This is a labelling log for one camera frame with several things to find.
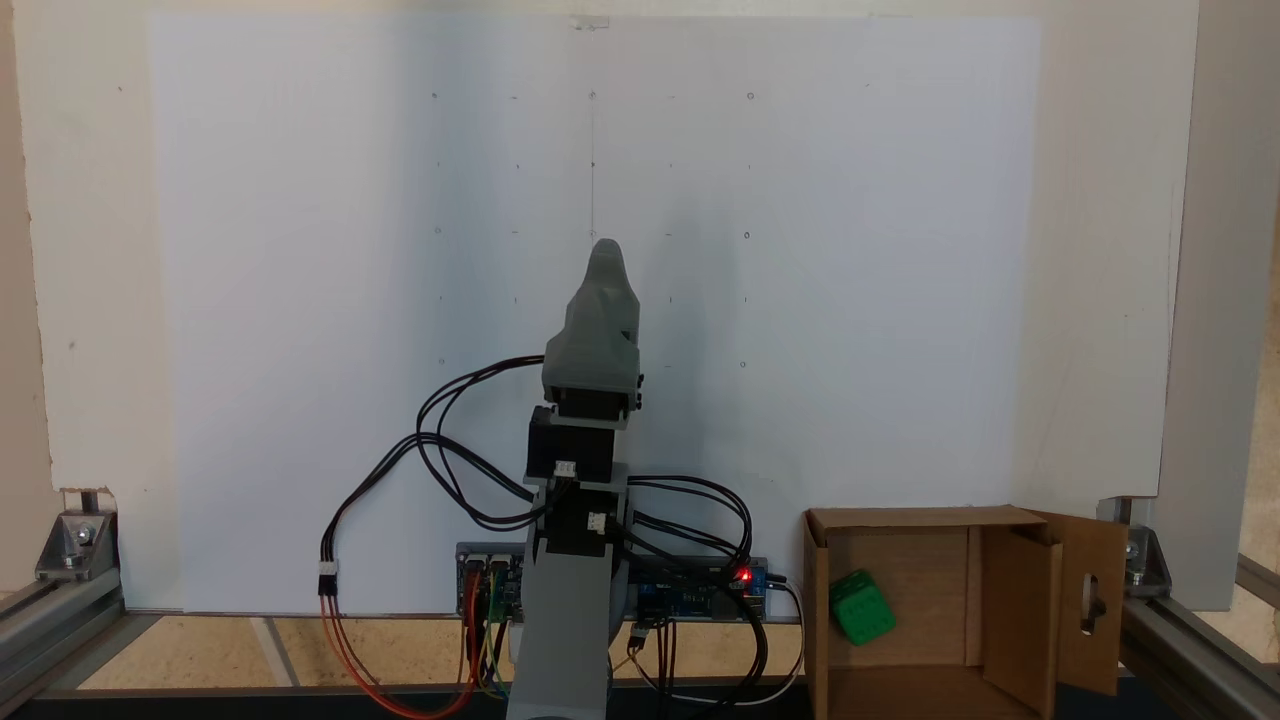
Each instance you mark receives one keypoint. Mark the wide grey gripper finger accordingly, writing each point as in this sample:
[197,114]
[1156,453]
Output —
[603,300]

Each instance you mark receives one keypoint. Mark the green die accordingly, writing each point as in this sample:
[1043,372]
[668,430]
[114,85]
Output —
[862,610]

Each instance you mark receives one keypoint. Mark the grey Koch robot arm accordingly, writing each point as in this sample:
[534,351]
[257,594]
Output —
[565,620]

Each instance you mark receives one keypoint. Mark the small circuit board with jumpers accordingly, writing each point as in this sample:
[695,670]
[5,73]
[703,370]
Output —
[500,590]

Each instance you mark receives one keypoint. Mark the blue circuit board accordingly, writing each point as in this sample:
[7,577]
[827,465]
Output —
[690,598]

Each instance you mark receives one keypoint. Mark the white paper sheet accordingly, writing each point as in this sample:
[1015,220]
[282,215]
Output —
[300,300]

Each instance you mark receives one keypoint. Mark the brown cardboard box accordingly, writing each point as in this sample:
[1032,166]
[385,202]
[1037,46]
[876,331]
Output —
[930,560]

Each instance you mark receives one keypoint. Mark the metal corner bracket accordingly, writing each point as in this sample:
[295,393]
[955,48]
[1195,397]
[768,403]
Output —
[1148,565]
[80,545]

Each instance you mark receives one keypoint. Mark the aluminium frame post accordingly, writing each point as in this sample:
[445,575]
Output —
[20,300]
[1220,300]

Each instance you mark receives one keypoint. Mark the aluminium frame rail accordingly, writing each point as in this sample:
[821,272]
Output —
[50,630]
[1260,582]
[1190,660]

